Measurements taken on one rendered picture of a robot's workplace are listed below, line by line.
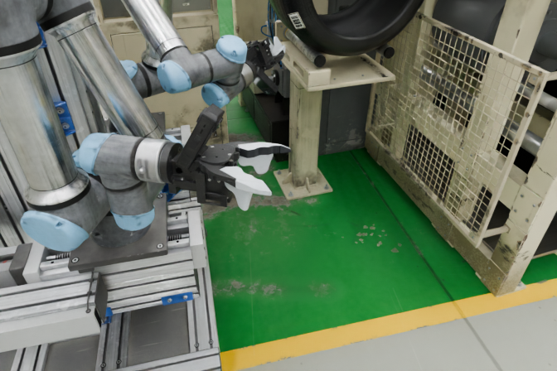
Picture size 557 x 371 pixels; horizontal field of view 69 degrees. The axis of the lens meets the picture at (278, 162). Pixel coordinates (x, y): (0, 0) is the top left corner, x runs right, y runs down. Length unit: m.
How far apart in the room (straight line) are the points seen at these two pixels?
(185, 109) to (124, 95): 1.46
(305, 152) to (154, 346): 1.19
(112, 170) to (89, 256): 0.37
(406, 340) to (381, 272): 0.32
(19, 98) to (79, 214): 0.25
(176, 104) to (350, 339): 1.42
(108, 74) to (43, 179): 0.22
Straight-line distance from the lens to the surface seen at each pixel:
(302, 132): 2.08
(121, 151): 0.72
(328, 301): 1.80
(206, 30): 2.14
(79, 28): 0.82
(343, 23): 1.80
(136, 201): 0.79
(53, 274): 1.16
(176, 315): 1.54
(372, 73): 1.70
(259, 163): 0.73
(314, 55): 1.52
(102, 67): 0.82
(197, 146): 0.66
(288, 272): 1.88
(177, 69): 0.96
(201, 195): 0.69
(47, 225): 0.87
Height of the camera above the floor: 1.45
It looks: 35 degrees down
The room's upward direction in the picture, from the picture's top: straight up
